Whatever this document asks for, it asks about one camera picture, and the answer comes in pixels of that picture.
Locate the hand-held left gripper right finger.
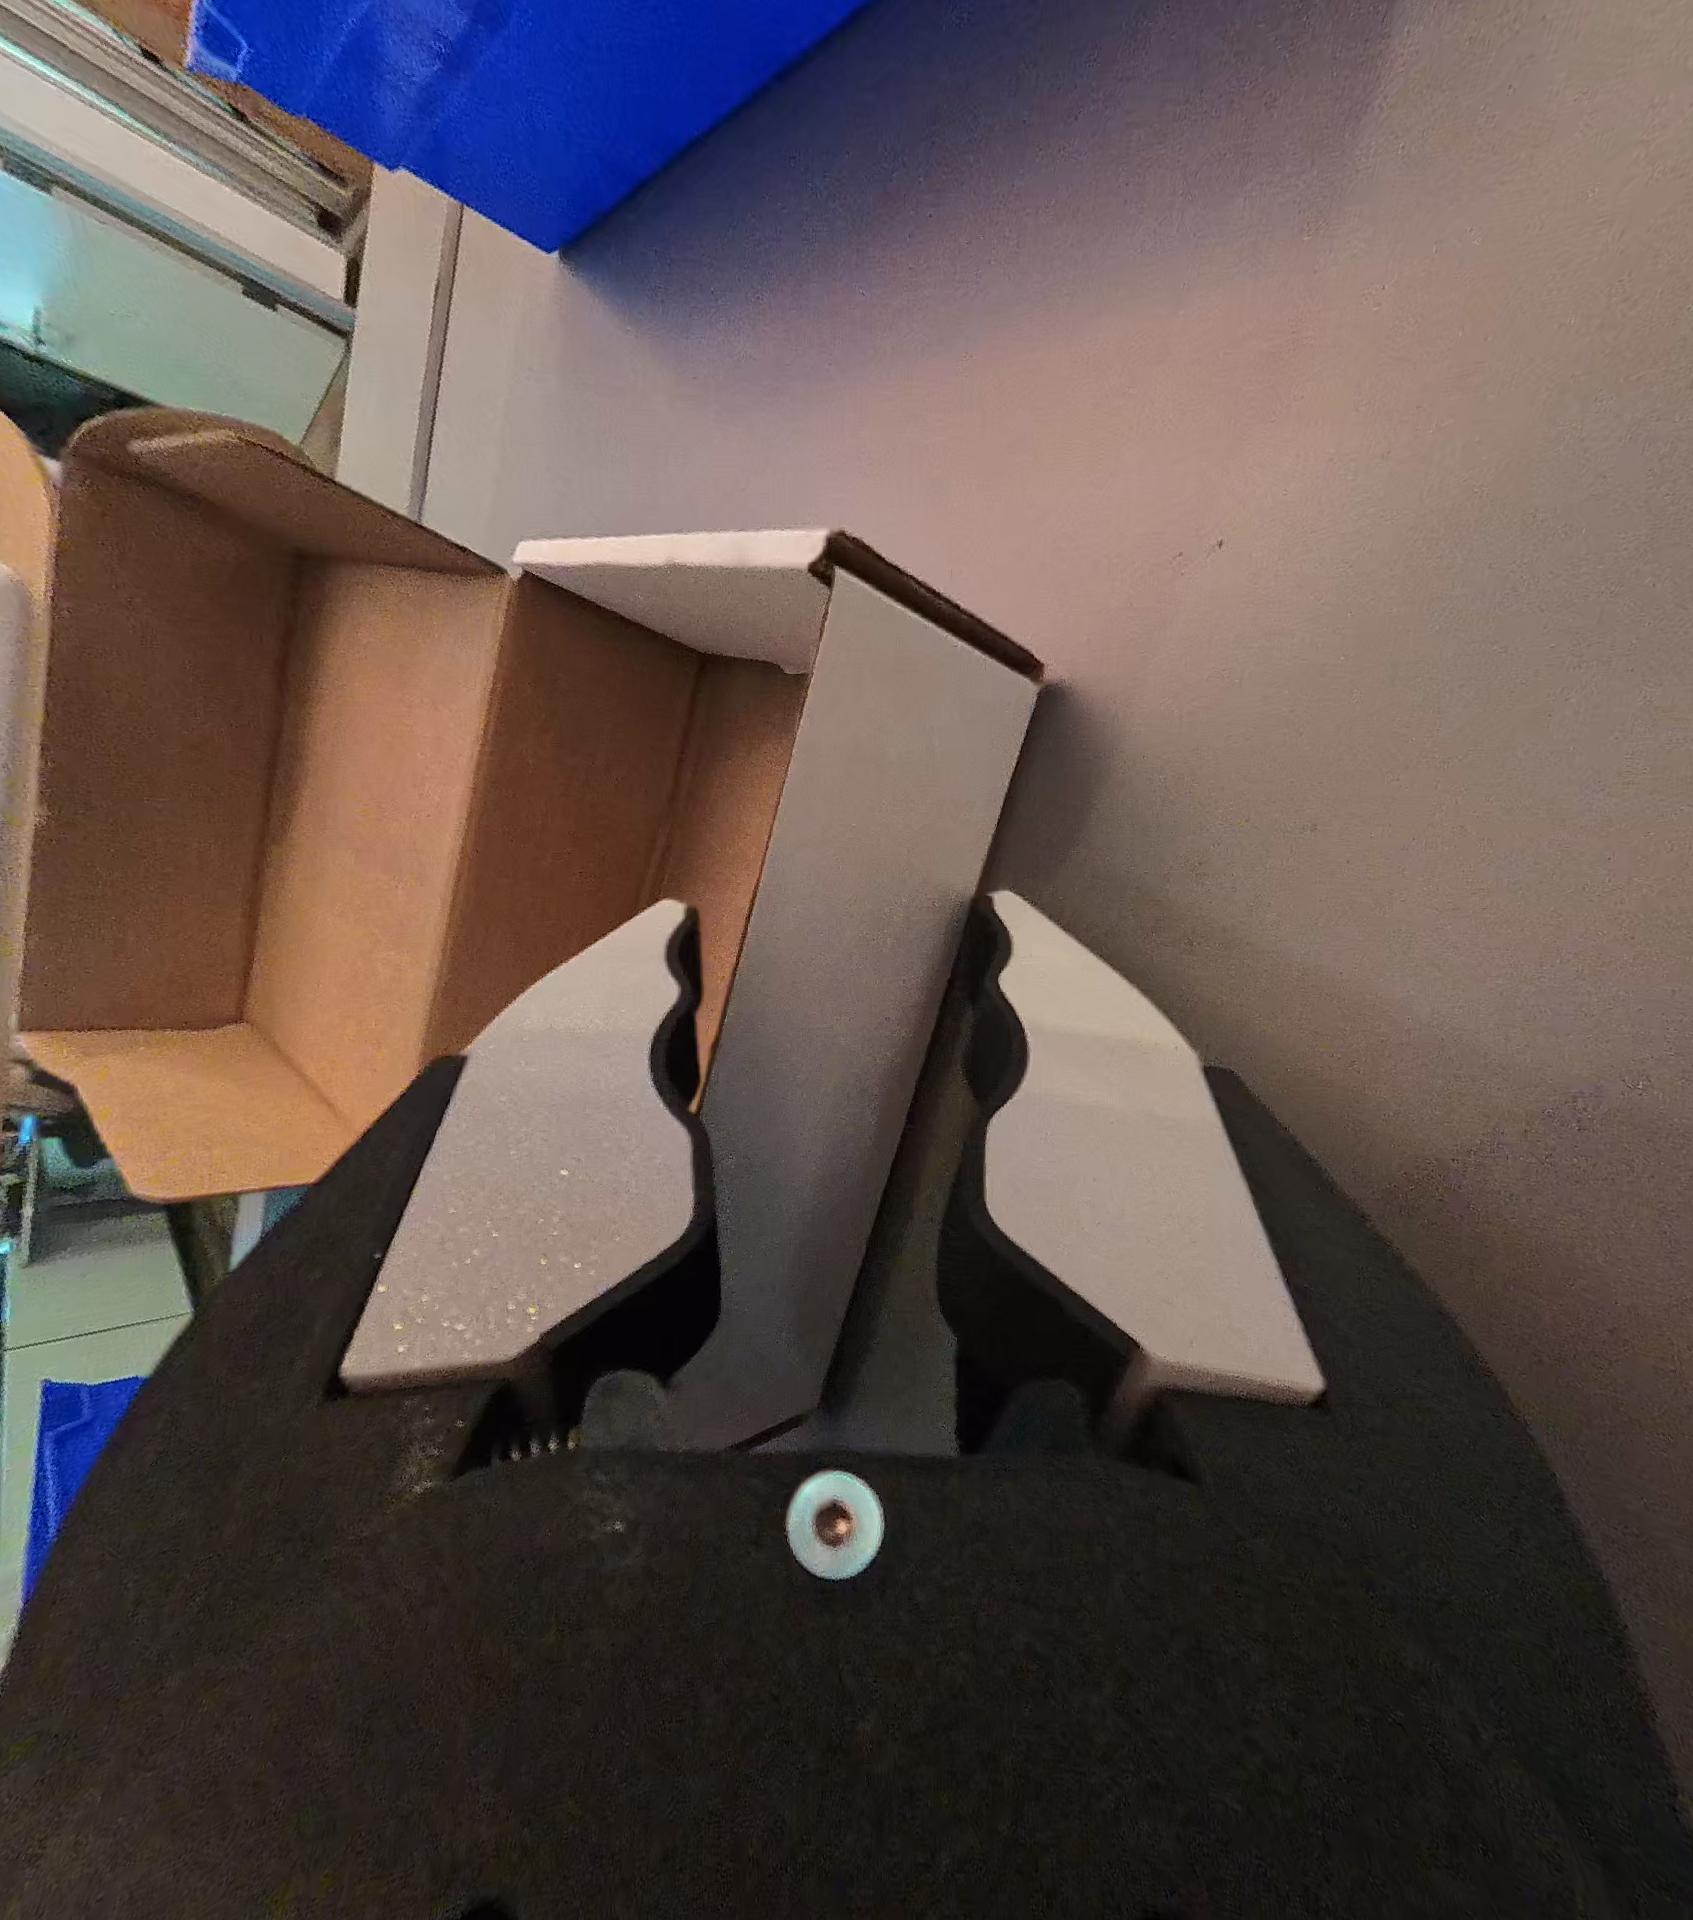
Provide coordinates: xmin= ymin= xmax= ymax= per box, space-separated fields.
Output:
xmin=941 ymin=889 xmax=1330 ymax=1454

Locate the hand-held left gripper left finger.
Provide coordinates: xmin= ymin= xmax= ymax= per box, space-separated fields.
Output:
xmin=332 ymin=897 xmax=724 ymax=1413

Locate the white cardboard mailer box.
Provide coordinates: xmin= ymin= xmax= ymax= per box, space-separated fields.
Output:
xmin=18 ymin=404 xmax=1050 ymax=1458

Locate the blue plastic bin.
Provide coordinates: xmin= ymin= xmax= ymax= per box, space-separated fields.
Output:
xmin=185 ymin=0 xmax=878 ymax=251
xmin=20 ymin=1376 xmax=194 ymax=1608

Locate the wooden beam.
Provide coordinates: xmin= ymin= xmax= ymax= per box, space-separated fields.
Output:
xmin=110 ymin=0 xmax=375 ymax=190

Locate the aluminium rail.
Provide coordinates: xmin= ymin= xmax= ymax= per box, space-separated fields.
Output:
xmin=0 ymin=0 xmax=369 ymax=340

